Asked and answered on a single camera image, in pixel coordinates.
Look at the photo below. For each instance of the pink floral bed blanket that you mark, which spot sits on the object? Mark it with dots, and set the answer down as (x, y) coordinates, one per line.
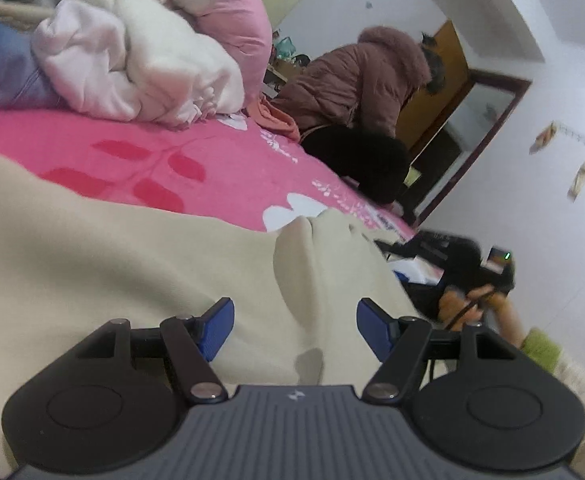
(227, 168)

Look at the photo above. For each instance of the brown wooden door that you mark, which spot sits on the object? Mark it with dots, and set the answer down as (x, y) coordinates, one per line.
(426, 113)

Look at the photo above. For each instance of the salmon orange cloth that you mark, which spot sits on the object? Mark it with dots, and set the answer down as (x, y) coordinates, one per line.
(268, 117)

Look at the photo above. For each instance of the beige zip-up jacket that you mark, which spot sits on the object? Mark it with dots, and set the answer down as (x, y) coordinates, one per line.
(69, 264)

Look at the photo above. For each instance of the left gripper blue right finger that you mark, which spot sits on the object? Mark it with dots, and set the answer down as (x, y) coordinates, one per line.
(400, 345)

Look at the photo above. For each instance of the pink grey rolled duvet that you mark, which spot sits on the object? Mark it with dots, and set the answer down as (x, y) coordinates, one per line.
(242, 28)

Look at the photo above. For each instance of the person in mauve puffer coat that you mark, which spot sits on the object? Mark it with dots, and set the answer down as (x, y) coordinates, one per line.
(346, 104)

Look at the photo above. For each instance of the blue denim jeans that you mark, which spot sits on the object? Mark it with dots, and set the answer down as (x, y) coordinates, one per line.
(23, 85)

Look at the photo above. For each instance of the operator right hand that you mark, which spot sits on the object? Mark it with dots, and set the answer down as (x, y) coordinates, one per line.
(457, 308)

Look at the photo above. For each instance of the white pale pink garment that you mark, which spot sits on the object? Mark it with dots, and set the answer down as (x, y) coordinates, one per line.
(81, 49)

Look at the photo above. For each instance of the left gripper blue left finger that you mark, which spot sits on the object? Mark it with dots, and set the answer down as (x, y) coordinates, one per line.
(191, 344)

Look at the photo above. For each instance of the cream fleece garment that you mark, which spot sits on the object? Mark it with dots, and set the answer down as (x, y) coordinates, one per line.
(189, 75)

